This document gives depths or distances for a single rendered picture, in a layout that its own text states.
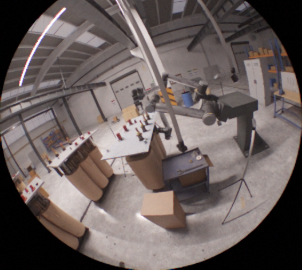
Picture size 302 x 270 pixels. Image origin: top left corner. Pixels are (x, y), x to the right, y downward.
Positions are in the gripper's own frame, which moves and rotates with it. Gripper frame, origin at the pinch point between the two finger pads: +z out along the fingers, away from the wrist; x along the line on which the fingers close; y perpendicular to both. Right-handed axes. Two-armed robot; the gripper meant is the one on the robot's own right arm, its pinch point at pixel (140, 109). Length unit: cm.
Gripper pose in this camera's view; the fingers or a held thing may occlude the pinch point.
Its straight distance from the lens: 194.2
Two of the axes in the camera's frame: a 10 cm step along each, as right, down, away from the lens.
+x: -8.1, 1.5, 5.6
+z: 3.7, 8.8, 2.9
